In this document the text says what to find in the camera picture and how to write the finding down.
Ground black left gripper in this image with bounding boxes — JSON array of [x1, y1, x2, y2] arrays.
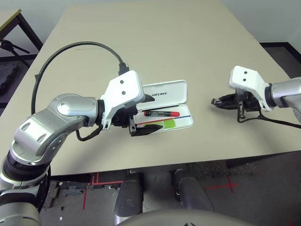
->
[[114, 93, 164, 137]]

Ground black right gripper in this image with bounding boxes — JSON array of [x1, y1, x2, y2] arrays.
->
[[211, 91, 261, 118]]

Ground black marker with red cap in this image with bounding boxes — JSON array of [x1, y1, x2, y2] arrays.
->
[[143, 111, 181, 118]]

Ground white plastic pencil case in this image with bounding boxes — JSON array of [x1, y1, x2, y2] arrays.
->
[[131, 79, 194, 135]]

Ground grey robot left leg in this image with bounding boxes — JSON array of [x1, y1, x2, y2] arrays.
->
[[114, 173, 144, 224]]

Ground grey robot leg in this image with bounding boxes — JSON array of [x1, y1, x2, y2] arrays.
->
[[174, 169, 214, 211], [114, 173, 144, 224]]

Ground grey robot right leg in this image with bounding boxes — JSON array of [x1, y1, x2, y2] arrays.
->
[[174, 169, 214, 211]]

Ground grey robot torso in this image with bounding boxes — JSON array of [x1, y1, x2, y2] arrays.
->
[[114, 208, 257, 226]]

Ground black tripod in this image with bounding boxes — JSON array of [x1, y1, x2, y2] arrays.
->
[[0, 39, 31, 68]]

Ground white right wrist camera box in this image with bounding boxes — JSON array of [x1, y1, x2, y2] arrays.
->
[[228, 65, 277, 111]]

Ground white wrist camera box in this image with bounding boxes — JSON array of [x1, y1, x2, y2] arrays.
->
[[228, 65, 277, 111], [100, 70, 144, 130]]

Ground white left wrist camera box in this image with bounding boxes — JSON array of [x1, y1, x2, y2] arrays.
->
[[100, 70, 144, 130]]

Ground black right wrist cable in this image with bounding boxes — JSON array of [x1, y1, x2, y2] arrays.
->
[[236, 101, 301, 129]]

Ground side table with black frame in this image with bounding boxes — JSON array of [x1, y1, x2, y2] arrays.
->
[[0, 8, 44, 51]]

